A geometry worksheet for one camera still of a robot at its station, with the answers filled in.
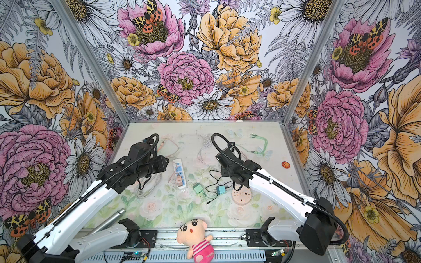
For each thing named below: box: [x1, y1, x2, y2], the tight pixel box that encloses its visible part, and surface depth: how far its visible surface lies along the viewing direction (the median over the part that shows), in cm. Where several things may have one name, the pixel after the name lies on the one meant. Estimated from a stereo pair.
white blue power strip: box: [172, 158, 187, 191], surface depth 94 cm
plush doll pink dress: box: [176, 218, 215, 263], surface depth 70 cm
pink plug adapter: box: [176, 174, 184, 187], surface depth 87 cm
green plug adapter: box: [192, 182, 205, 194], surface depth 89 cm
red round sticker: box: [281, 161, 291, 169], surface depth 101 cm
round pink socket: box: [231, 186, 252, 206], surface depth 86 cm
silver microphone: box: [87, 207, 127, 236], surface depth 80 cm
